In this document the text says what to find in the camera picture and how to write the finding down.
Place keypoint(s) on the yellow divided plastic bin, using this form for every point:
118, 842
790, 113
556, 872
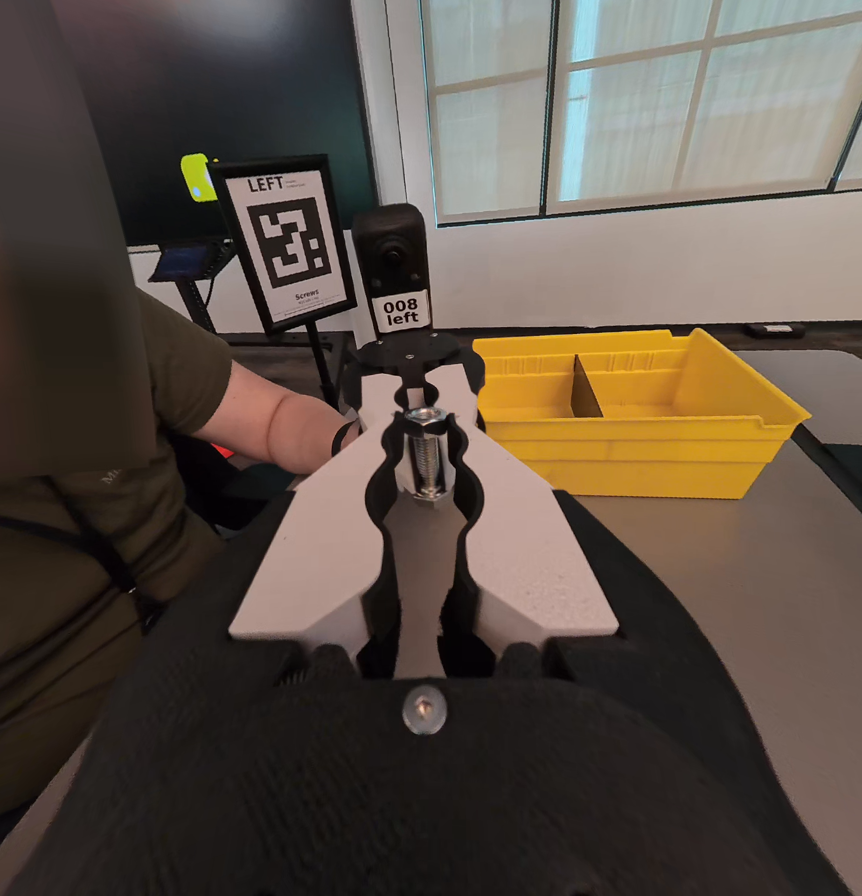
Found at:
613, 462

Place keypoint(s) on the steel hex bolt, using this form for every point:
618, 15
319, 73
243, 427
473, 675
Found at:
425, 465

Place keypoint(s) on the neon yellow tag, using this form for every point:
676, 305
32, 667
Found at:
193, 175

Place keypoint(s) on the steel hex nut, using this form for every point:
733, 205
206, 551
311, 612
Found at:
425, 420

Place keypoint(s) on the framed marker sign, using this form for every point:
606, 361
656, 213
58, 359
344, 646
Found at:
291, 238

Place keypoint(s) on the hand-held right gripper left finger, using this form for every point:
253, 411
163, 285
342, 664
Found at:
312, 560

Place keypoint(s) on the black easel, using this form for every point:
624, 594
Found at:
321, 364

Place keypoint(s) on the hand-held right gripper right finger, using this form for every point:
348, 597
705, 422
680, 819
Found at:
536, 560

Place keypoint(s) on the small tablet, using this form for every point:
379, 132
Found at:
179, 262

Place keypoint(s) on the person in olive shirt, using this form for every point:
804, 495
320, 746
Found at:
53, 665

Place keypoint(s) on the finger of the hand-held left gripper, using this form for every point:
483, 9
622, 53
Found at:
380, 399
459, 399

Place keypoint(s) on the large paned window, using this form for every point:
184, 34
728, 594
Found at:
501, 140

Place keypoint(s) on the black tripod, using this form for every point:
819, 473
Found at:
193, 302

